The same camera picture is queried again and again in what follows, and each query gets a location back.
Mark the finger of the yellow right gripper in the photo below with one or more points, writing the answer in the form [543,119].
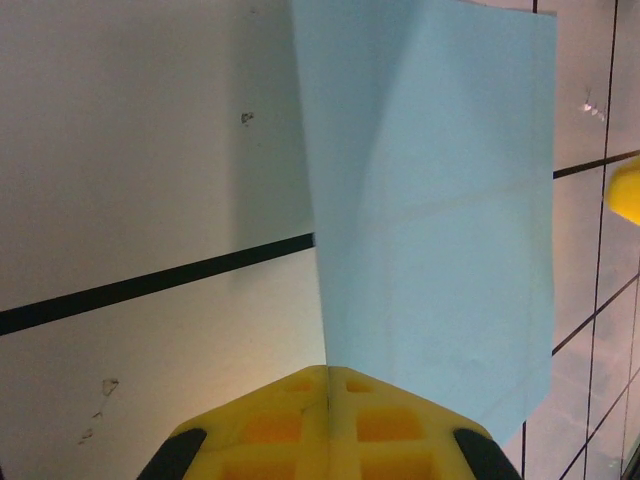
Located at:
[627,192]

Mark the light blue cloth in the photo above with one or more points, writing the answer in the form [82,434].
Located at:
[425,200]

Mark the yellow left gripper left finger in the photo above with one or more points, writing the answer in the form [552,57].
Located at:
[280,425]

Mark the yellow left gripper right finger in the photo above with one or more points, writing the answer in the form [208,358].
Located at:
[390,430]

